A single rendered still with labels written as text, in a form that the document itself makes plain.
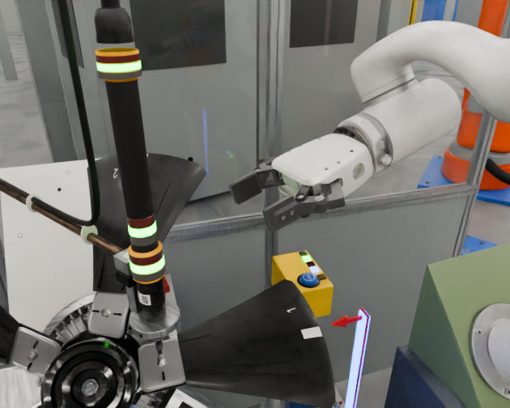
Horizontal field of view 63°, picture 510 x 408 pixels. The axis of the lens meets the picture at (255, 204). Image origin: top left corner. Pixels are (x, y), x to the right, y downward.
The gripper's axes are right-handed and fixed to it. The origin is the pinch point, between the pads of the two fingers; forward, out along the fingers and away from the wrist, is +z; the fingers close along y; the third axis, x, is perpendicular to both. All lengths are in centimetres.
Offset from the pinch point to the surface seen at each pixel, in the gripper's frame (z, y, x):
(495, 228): -231, 134, -210
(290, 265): -15, 34, -42
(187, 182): 3.6, 17.0, -1.1
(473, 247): -189, 121, -195
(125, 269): 17.5, 8.7, -4.8
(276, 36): -45, 67, 4
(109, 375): 25.6, 4.2, -15.4
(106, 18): 7.2, 3.2, 24.3
